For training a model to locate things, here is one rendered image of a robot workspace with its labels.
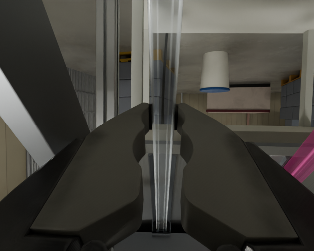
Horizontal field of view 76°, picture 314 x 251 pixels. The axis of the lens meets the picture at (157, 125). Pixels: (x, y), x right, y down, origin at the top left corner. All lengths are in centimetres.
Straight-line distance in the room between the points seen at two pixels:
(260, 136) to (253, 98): 605
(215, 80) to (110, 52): 280
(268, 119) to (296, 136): 871
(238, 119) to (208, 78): 609
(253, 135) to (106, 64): 41
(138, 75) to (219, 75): 269
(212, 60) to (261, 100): 366
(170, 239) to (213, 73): 301
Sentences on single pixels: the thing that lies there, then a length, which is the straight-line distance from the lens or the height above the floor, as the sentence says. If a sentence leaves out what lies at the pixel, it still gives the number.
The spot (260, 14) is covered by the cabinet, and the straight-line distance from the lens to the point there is 84.
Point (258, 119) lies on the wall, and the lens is 928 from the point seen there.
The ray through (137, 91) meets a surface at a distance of 56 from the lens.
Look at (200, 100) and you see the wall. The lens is 915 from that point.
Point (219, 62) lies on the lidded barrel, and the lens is 326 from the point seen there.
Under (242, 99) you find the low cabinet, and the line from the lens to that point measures 660.
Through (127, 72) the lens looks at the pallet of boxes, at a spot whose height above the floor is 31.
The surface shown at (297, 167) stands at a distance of 19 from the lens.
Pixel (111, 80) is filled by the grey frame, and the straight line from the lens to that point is 43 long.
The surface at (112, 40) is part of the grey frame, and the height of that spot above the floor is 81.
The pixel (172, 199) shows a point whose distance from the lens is 23.
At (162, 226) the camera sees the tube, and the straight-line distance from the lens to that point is 29.
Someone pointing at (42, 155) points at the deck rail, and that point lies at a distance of 18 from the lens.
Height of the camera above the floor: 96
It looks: 3 degrees up
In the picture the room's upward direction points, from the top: 179 degrees counter-clockwise
